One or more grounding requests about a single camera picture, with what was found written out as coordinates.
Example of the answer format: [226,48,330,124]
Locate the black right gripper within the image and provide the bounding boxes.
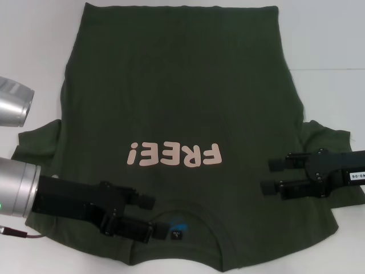
[261,148,365,207]

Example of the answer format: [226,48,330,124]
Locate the dark red left arm cable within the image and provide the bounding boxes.
[0,225,47,239]

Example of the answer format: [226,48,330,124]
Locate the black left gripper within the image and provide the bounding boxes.
[30,175,169,244]

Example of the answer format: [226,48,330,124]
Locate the dark green FREE! t-shirt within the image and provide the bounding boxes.
[10,3,357,274]

